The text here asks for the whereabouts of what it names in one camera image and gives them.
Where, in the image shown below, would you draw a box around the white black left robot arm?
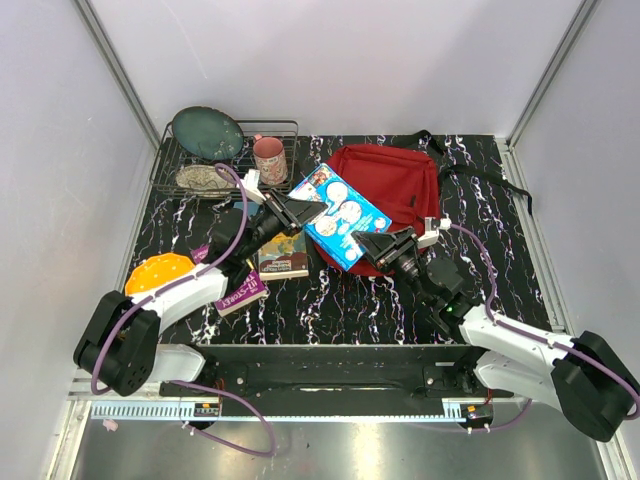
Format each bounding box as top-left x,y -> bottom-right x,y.
73,190 -> 327,396

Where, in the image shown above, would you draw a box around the purple treehouse book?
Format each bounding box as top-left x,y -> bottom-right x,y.
180,247 -> 267,316

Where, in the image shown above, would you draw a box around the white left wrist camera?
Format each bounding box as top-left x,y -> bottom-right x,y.
242,169 -> 266,205

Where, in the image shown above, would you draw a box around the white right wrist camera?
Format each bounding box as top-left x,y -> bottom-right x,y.
417,216 -> 452,250

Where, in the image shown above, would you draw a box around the red student backpack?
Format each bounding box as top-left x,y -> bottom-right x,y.
310,130 -> 534,277

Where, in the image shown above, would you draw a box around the speckled beige small plate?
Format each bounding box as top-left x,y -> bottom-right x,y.
175,165 -> 234,198

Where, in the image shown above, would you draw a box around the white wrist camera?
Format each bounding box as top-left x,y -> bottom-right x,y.
242,169 -> 266,205
417,216 -> 452,250

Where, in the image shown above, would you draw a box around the teal ceramic plate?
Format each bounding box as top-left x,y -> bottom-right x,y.
172,106 -> 244,161

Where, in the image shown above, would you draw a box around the yellow paperback book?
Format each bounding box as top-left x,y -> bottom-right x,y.
258,232 -> 309,282

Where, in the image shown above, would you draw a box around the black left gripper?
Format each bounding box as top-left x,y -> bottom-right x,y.
239,189 -> 328,262

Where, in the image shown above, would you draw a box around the dark wire dish rack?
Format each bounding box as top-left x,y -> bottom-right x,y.
150,118 -> 300,200

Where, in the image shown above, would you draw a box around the blue comic book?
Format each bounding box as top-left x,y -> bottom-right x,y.
288,163 -> 392,271

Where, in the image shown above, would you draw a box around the aluminium frame rail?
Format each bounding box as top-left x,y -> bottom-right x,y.
68,362 -> 612,404

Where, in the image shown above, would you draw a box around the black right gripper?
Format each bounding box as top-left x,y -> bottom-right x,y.
352,225 -> 434,306

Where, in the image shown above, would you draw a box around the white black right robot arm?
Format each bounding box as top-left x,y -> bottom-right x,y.
353,228 -> 639,442

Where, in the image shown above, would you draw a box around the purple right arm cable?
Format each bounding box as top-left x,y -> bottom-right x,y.
439,222 -> 640,434

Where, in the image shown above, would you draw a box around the pink cartoon mug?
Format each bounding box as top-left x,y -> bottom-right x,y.
253,134 -> 288,185

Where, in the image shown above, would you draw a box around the orange plastic plate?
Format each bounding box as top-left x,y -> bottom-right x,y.
124,252 -> 195,296

